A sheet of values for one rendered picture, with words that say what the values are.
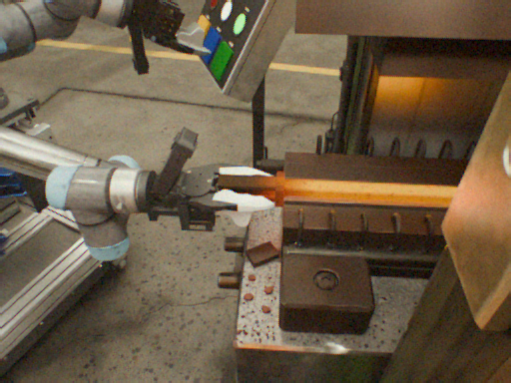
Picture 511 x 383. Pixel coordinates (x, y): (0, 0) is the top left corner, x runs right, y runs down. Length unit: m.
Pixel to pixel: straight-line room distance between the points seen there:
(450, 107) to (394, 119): 0.10
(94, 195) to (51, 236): 1.15
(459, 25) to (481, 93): 0.38
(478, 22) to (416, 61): 0.08
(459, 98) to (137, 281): 1.42
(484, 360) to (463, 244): 0.08
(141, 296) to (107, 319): 0.15
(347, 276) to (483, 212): 0.30
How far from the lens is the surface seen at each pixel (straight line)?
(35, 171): 0.86
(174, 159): 0.60
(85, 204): 0.69
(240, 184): 0.62
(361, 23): 0.42
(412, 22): 0.43
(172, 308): 1.70
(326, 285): 0.54
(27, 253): 1.79
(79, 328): 1.76
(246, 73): 0.96
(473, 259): 0.30
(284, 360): 0.59
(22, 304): 1.61
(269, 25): 0.94
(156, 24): 0.91
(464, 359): 0.37
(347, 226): 0.60
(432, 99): 0.79
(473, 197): 0.30
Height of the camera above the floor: 1.42
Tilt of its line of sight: 42 degrees down
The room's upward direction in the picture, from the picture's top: straight up
